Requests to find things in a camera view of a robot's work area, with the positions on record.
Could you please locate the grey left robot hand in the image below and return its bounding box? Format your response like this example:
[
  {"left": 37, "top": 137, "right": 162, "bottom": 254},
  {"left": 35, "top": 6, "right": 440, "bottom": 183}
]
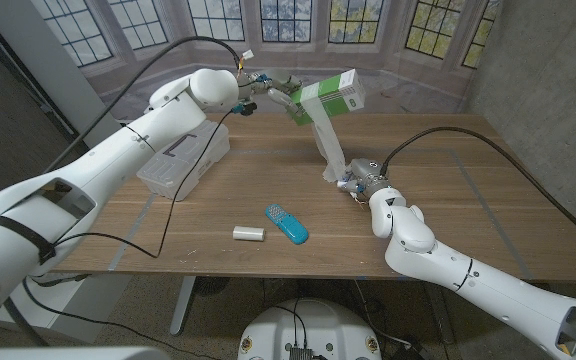
[{"left": 240, "top": 71, "right": 304, "bottom": 119}]

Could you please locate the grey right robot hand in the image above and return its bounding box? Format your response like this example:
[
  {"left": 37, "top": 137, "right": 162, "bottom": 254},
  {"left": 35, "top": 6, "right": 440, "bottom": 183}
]
[{"left": 336, "top": 157, "right": 393, "bottom": 199}]

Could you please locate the green white straws box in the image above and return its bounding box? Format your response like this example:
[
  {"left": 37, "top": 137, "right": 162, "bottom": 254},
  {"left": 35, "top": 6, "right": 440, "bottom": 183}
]
[{"left": 290, "top": 68, "right": 367, "bottom": 127}]

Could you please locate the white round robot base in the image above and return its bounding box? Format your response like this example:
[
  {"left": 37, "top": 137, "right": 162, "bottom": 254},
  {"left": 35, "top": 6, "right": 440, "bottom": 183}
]
[{"left": 237, "top": 298, "right": 383, "bottom": 360}]

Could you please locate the blue mobile phone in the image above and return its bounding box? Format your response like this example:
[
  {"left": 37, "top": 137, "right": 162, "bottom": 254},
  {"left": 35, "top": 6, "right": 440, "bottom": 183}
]
[{"left": 264, "top": 202, "right": 310, "bottom": 246}]

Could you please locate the white tape roll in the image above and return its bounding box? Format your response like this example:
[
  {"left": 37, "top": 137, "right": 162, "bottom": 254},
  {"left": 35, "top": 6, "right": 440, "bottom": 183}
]
[{"left": 232, "top": 225, "right": 267, "bottom": 243}]

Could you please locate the printed window backdrop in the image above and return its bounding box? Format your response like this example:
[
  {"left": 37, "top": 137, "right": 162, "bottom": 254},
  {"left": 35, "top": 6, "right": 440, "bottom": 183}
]
[{"left": 30, "top": 0, "right": 502, "bottom": 121}]

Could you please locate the translucent white plastic bin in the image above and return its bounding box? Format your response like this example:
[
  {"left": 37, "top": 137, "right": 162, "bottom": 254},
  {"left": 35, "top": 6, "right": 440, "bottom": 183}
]
[{"left": 136, "top": 119, "right": 232, "bottom": 202}]

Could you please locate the grey table leg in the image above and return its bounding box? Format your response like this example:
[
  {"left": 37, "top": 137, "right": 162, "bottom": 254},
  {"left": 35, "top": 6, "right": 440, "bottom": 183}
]
[
  {"left": 422, "top": 279, "right": 455, "bottom": 345},
  {"left": 169, "top": 276, "right": 197, "bottom": 336}
]

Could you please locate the black power brick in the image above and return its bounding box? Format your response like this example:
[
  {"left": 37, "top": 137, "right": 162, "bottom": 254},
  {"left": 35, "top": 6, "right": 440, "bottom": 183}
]
[{"left": 392, "top": 339, "right": 434, "bottom": 360}]

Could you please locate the black floor fan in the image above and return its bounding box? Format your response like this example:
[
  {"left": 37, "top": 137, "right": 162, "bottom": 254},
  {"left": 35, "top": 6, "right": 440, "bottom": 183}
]
[{"left": 195, "top": 276, "right": 232, "bottom": 297}]

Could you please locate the white flat floor board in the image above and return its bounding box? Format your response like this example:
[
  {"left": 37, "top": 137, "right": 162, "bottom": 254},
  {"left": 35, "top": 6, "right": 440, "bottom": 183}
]
[{"left": 0, "top": 273, "right": 134, "bottom": 346}]

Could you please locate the white robot torso edge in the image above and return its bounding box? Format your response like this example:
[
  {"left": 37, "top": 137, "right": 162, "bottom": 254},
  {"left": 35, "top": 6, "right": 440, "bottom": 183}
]
[{"left": 0, "top": 346, "right": 172, "bottom": 360}]

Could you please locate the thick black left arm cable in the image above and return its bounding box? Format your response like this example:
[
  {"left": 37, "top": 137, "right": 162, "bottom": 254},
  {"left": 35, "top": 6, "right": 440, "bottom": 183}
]
[{"left": 2, "top": 35, "right": 242, "bottom": 347}]

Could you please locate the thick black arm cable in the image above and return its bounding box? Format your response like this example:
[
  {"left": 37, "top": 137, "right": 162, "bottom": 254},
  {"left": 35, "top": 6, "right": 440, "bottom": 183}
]
[
  {"left": 378, "top": 125, "right": 576, "bottom": 256},
  {"left": 2, "top": 35, "right": 242, "bottom": 347}
]

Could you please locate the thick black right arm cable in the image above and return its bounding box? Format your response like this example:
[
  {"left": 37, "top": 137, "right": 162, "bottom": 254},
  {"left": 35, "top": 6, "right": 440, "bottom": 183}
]
[{"left": 378, "top": 125, "right": 576, "bottom": 256}]

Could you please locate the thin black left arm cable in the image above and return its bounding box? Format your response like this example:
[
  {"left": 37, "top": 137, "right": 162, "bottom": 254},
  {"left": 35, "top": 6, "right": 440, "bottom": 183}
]
[{"left": 20, "top": 110, "right": 234, "bottom": 360}]

